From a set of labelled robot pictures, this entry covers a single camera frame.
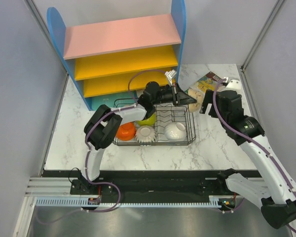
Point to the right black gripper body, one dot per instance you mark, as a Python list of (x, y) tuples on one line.
[(213, 111)]

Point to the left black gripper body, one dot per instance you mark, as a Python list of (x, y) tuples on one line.
[(166, 97)]

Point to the beige bird pattern bowl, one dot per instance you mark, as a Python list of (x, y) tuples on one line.
[(198, 96)]

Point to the grey wire dish rack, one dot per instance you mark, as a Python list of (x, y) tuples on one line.
[(165, 114)]

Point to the orange bowl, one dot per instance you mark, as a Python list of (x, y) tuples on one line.
[(126, 131)]

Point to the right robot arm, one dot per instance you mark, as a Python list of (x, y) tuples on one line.
[(277, 197)]

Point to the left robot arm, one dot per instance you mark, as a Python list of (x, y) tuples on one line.
[(103, 126)]

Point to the yellow cover paperback book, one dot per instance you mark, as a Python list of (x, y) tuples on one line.
[(207, 82)]

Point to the white grey manual booklet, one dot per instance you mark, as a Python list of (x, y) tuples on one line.
[(140, 93)]

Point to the lime green bowl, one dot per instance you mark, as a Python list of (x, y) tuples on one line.
[(149, 121)]

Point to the white teal leaf bowl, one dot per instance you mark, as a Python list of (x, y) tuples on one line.
[(145, 134)]

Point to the teal folder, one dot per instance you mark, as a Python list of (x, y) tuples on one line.
[(113, 100)]

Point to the colourful wooden shelf unit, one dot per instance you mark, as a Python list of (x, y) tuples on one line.
[(116, 56)]

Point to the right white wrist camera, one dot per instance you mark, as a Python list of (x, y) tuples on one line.
[(232, 84)]

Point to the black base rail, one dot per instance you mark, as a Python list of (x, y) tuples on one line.
[(176, 186)]

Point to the white cable duct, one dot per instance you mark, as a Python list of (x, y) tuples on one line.
[(93, 202)]

